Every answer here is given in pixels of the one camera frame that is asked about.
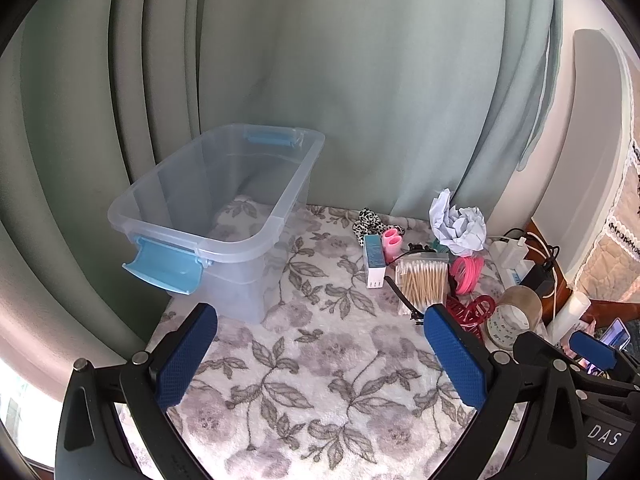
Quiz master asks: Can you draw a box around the white power strip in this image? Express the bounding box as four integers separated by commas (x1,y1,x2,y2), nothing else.
489,240,531,286

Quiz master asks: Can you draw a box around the smartphone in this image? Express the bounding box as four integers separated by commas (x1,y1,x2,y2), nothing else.
597,317,631,348

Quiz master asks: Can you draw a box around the white cable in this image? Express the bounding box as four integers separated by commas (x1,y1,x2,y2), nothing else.
522,232,560,313

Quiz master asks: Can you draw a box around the pink coil hair tie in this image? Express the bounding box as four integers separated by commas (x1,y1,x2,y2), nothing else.
449,255,486,295

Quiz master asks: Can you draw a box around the black cable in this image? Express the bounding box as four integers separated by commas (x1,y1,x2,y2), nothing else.
502,229,561,271

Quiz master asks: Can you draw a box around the leopard print scrunchie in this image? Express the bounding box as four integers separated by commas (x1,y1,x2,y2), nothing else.
351,207,401,248

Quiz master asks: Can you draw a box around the floral fleece blanket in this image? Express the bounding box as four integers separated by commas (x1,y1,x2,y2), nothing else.
145,195,531,480

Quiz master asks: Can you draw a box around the clear tape roll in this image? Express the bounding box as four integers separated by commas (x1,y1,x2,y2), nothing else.
482,286,544,352

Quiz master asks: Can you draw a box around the white charger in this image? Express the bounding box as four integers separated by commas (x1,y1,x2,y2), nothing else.
492,236,528,266

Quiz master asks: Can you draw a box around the black headband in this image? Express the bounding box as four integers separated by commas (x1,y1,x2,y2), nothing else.
384,242,436,326

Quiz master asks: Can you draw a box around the clear cotton swab box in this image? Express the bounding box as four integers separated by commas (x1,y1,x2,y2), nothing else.
395,252,451,316

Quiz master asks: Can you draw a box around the pink hair roller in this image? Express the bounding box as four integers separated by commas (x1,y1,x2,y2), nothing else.
381,227,405,263

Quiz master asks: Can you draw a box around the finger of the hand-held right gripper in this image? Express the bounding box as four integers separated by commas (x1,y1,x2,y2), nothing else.
514,332,640,396
569,331,640,386

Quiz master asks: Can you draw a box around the white paper roll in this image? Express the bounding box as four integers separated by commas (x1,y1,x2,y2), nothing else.
545,291,592,343

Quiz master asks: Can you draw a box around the black charger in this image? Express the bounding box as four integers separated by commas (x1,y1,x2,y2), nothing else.
522,262,556,296

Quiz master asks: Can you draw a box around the red hair claw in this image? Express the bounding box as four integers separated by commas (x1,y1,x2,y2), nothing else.
445,295,497,343

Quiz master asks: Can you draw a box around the white mattress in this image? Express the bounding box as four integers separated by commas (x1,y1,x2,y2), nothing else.
530,29,636,286

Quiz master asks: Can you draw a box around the small white blue box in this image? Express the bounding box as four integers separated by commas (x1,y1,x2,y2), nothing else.
363,234,387,291

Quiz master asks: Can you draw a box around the quilted beige bedspread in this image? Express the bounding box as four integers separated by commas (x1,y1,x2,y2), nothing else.
575,140,640,301

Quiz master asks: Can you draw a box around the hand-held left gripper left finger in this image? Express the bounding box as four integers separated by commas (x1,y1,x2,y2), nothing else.
55,302,221,480

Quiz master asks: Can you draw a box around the brown wooden board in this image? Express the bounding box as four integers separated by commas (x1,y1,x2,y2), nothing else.
530,220,581,321

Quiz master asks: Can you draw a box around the clear plastic storage box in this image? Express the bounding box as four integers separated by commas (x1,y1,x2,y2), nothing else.
106,122,327,325

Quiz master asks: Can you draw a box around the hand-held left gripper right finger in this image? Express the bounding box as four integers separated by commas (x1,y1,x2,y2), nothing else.
422,304,588,480

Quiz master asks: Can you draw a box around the pale green curtain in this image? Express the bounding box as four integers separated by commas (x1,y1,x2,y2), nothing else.
0,0,563,361

